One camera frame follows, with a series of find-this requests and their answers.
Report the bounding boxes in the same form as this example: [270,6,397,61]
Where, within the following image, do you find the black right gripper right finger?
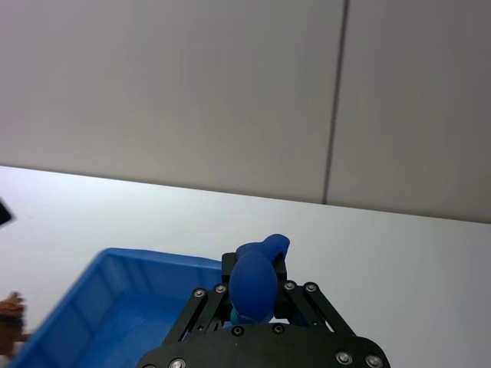
[272,255,358,339]

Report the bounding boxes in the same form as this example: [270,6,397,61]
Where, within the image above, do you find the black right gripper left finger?
[164,251,242,346]

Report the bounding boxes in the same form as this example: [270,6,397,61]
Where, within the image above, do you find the blue rubber toy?
[229,233,308,329]

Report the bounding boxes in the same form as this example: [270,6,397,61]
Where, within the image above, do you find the blue plastic bin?
[7,247,224,368]

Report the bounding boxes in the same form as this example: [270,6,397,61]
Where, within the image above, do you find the brown furry toy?
[0,291,32,358]

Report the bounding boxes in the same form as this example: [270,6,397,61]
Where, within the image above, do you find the black flat object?
[0,196,18,228]

